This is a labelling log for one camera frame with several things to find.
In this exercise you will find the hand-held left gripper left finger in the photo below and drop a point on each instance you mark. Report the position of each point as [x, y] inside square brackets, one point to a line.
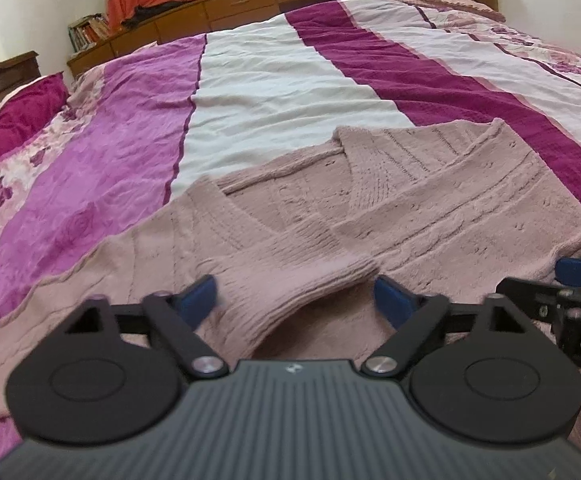
[198, 297]

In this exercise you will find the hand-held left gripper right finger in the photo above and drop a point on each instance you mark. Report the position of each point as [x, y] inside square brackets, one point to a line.
[390, 300]

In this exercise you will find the pink knitted cardigan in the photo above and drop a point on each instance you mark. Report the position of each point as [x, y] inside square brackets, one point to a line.
[290, 230]

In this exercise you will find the striped magenta and white bedspread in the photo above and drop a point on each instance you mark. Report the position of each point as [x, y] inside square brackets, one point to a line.
[280, 85]

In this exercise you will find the magenta pillow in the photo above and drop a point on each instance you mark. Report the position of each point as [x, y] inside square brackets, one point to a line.
[18, 115]

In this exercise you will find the row of books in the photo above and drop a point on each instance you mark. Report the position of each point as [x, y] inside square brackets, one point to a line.
[89, 30]

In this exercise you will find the dark cloth on cabinet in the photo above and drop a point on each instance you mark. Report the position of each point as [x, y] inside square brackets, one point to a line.
[143, 14]

